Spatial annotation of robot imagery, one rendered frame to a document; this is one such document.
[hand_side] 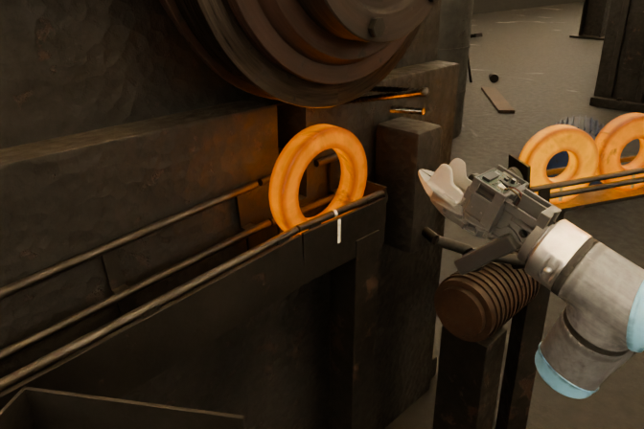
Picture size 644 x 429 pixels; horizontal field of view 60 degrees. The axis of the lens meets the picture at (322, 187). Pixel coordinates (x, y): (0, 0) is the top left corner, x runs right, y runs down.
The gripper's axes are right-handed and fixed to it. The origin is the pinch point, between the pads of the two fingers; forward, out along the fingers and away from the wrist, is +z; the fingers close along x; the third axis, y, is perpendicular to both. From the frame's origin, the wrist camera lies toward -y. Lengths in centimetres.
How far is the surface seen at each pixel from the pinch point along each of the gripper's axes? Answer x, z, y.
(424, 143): -8.3, 6.7, 0.6
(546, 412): -49, -32, -69
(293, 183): 19.7, 9.2, -0.5
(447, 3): -223, 138, -35
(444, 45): -223, 130, -58
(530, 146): -29.4, -3.5, 0.4
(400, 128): -7.3, 11.6, 1.0
